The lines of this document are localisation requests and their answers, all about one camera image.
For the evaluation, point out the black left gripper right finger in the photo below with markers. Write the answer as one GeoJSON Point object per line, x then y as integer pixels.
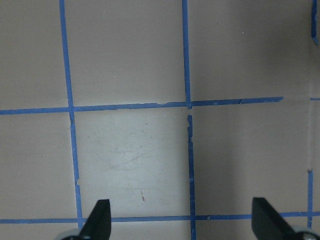
{"type": "Point", "coordinates": [268, 224]}

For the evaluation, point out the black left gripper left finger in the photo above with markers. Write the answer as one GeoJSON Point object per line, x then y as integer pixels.
{"type": "Point", "coordinates": [98, 224]}

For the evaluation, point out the brown paper table cover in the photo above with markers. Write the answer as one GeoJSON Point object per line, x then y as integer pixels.
{"type": "Point", "coordinates": [177, 111]}

